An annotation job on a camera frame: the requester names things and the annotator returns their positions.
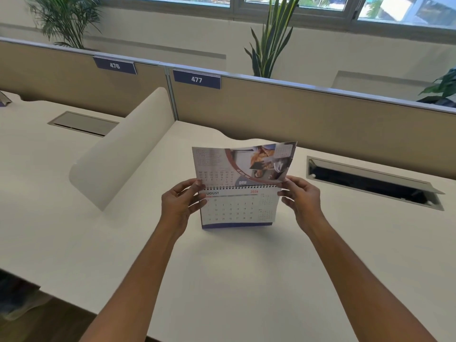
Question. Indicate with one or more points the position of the person's right thumb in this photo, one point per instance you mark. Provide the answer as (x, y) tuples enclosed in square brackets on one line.
[(286, 196)]

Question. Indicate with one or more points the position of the beige partition panel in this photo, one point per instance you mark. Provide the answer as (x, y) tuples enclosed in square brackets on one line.
[(57, 78), (320, 121)]

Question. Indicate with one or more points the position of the grey window frame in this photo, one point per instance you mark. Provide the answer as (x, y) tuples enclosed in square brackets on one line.
[(292, 10)]

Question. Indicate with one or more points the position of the spiral desk calendar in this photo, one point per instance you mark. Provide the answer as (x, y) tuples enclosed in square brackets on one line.
[(242, 163)]

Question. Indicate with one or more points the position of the broad-leaf green plant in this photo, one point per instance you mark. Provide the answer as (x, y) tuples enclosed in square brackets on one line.
[(443, 87)]

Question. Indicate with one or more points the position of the tall snake plant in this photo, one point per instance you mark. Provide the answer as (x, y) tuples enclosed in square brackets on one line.
[(270, 42)]

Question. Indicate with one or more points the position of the green palm plant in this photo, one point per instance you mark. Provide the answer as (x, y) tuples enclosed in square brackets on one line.
[(67, 21)]

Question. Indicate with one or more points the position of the person's left thumb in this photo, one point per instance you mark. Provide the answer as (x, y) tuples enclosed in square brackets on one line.
[(198, 205)]

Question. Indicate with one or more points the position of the person's right forearm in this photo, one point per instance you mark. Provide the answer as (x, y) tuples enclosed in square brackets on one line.
[(359, 281)]

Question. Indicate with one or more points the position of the person's left hand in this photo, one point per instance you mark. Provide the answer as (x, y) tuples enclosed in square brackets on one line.
[(176, 206)]

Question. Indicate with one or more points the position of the person's left forearm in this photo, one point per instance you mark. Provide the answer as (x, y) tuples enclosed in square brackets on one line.
[(139, 284)]

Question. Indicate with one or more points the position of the blue desk number sign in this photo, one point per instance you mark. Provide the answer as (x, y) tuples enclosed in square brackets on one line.
[(196, 79), (114, 65)]

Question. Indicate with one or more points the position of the white curved desk divider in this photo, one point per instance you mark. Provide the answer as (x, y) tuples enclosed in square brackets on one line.
[(128, 138)]

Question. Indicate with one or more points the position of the person's right hand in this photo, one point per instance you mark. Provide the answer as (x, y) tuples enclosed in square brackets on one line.
[(306, 204)]

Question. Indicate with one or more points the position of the silver desk hatch lid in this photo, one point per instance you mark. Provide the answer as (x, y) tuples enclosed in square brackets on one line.
[(4, 98)]

